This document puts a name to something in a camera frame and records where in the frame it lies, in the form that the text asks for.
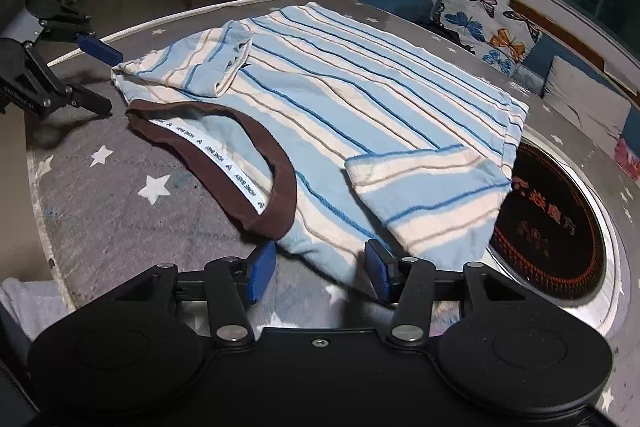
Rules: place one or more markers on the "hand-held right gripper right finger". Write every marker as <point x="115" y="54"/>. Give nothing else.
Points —
<point x="377" y="272"/>

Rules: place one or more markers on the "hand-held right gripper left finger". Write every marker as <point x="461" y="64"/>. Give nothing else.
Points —
<point x="262" y="269"/>

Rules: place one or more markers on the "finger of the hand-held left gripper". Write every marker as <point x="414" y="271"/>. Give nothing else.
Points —
<point x="92" y="99"/>
<point x="102" y="51"/>

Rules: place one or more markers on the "blue white striped shirt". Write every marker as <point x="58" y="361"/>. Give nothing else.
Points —
<point x="350" y="97"/>

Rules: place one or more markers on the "round black induction cooktop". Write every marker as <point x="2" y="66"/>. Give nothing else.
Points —
<point x="540" y="232"/>

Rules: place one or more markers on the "person's grey clothing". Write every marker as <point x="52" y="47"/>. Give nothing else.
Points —
<point x="20" y="302"/>

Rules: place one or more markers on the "beige pillow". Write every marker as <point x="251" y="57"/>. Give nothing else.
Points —
<point x="585" y="102"/>

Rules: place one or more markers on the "butterfly print cushion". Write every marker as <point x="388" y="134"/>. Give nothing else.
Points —
<point x="480" y="22"/>

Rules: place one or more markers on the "pink cloth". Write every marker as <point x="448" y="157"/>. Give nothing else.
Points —
<point x="627" y="159"/>

